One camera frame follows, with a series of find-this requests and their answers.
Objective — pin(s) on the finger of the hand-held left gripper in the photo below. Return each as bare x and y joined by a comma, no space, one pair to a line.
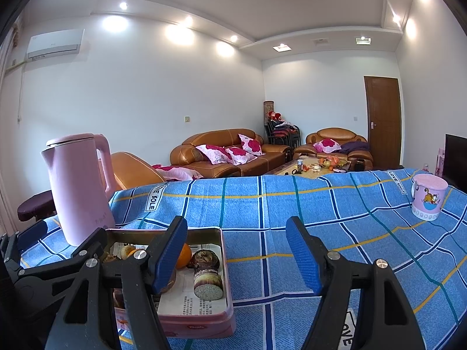
33,234
93,242

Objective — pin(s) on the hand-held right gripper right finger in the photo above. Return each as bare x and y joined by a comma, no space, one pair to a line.
302,259

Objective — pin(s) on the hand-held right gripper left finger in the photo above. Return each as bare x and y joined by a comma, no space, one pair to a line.
169,259

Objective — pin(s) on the medium orange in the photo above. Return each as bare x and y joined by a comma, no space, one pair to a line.
184,257

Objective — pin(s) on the brown water chestnut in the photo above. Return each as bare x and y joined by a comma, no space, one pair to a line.
110,258
206,259

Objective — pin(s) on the purple passion fruit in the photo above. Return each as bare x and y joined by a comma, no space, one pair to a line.
168,285

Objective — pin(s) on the kiwi fruit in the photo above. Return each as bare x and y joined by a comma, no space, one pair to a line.
127,251

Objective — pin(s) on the pink tin box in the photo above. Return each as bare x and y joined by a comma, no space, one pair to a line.
204,326

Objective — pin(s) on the dark purple stool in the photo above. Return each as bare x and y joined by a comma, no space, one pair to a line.
36,204

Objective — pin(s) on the printed paper sheet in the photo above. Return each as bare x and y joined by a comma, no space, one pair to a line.
189,302

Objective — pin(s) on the pink electric kettle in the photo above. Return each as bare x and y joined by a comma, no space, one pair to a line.
80,189

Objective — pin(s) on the blue checked blanket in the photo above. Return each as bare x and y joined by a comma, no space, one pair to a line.
255,207

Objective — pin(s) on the tan leather chair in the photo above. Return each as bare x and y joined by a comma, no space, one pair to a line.
131,171

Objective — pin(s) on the pale pink pillow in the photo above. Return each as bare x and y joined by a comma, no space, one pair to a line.
178,173

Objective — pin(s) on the wooden coffee table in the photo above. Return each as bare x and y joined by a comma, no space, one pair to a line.
281,170

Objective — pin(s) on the plate of mixed fruit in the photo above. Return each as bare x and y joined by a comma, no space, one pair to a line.
332,163

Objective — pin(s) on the brown leather sofa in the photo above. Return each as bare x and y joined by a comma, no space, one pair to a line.
270,162

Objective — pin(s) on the pink flowered pillow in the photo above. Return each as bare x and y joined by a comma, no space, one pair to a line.
251,144
213,154
327,146
240,156

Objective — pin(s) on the purple cloth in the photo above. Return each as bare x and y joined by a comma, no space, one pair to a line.
354,148

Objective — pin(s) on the stacked dark chairs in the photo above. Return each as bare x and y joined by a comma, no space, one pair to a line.
282,133

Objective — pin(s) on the brown leather armchair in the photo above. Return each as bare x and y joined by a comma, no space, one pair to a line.
335,133

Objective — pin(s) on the pink cartoon mug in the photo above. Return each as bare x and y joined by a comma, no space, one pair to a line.
428,197

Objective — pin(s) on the red plush toy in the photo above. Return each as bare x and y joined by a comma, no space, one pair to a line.
275,115

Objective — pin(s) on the tall brown vase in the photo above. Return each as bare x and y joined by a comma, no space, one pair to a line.
268,107

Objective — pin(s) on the brown wooden door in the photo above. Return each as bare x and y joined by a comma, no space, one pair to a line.
383,124

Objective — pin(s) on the black television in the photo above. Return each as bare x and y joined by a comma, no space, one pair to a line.
456,164

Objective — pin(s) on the white air conditioner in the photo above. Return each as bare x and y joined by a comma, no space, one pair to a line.
54,43

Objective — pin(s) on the square ceiling light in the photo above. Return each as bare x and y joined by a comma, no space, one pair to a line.
363,40
281,47

